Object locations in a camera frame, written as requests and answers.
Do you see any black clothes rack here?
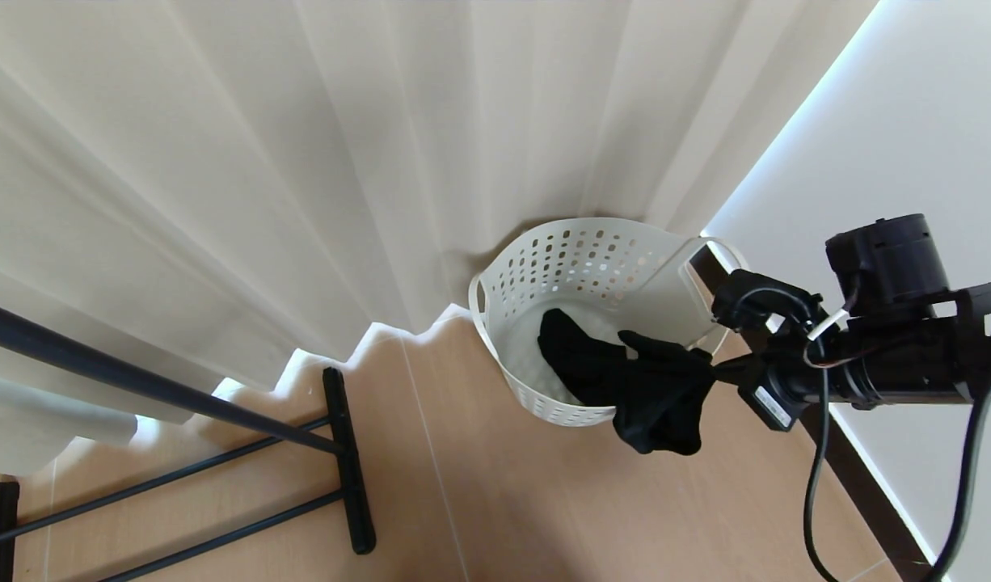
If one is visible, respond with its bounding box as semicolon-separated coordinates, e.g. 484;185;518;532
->
0;297;377;582

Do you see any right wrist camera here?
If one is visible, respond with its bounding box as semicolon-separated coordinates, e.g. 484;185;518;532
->
710;269;828;344

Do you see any black cable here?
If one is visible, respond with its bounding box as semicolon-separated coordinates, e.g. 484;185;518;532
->
801;299;842;582
930;356;991;582

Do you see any beige curtain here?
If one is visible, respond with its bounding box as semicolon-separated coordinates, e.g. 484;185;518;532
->
0;0;880;479

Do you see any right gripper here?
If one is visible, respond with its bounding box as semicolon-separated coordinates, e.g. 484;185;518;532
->
734;346;868;433

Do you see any white laundry basket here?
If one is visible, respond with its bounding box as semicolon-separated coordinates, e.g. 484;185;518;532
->
469;217;747;427

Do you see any black garment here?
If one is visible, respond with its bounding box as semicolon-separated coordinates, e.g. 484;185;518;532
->
538;307;719;456

